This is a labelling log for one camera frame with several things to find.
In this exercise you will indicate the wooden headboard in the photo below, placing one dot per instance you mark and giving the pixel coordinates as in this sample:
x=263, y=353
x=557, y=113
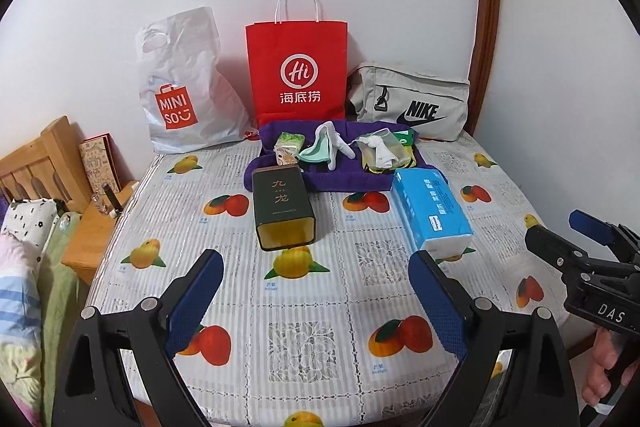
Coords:
x=35, y=167

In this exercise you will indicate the mint green cloth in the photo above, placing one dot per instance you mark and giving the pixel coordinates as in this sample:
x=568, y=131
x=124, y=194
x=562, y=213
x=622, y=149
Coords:
x=317, y=152

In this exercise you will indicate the wooden nightstand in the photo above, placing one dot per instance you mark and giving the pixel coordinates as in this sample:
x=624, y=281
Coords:
x=97, y=232

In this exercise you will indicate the fruit print tablecloth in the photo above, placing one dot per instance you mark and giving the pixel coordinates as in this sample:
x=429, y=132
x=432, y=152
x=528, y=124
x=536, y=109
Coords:
x=320, y=307

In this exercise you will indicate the clear plastic bag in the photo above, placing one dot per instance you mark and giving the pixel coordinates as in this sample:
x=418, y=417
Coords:
x=372, y=142

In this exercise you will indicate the white dotted pillow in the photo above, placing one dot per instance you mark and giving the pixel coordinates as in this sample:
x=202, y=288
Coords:
x=27, y=219

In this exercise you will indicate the small black object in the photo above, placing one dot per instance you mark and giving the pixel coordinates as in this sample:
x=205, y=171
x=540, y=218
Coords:
x=111, y=199

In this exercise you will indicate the grey sling bag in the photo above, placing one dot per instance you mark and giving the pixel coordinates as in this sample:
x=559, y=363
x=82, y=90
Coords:
x=415, y=102

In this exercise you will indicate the blue tissue pack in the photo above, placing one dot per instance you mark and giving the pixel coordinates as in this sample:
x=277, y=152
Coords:
x=430, y=212

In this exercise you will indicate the patterned notebook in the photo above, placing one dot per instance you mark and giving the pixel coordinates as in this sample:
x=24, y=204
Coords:
x=97, y=162

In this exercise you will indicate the pastel striped quilt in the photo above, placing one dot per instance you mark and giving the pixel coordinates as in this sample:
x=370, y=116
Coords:
x=17, y=307

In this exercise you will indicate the white plastic shopping bag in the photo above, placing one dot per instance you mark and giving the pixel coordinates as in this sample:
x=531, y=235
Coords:
x=185, y=92

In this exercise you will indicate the white sock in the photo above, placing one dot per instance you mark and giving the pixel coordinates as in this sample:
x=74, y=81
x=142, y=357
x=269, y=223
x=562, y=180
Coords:
x=337, y=142

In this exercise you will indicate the person's right hand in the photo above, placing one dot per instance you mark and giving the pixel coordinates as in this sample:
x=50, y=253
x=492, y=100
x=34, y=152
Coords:
x=597, y=357

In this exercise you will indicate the brown wooden door frame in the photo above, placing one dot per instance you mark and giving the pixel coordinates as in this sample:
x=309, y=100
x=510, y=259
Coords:
x=487, y=7

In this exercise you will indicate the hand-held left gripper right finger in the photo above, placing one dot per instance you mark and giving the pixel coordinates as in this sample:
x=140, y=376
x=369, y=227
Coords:
x=437, y=302

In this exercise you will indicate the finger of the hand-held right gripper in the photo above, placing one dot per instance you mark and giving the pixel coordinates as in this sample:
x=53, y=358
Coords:
x=550, y=242
x=587, y=222

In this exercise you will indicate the purple towel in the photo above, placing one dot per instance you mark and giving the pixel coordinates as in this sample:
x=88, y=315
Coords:
x=340, y=179

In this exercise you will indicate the dark green tin box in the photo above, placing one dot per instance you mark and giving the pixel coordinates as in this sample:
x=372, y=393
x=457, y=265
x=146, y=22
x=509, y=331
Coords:
x=280, y=207

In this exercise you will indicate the fruit print packet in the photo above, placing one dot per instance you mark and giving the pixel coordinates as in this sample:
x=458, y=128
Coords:
x=286, y=155

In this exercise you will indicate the green packet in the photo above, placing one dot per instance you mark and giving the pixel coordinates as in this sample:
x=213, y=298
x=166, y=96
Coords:
x=406, y=138

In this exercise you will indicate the small red white packet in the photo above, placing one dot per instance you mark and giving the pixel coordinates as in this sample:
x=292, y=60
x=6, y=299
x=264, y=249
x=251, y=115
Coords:
x=250, y=134

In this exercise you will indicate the white cloth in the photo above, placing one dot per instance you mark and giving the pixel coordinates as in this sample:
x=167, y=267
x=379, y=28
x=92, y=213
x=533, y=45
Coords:
x=382, y=150

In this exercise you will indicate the red paper bag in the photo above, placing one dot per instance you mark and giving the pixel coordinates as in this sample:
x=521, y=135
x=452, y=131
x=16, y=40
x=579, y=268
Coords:
x=300, y=67

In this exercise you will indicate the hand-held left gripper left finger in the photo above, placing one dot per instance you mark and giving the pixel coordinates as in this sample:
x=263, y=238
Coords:
x=195, y=302

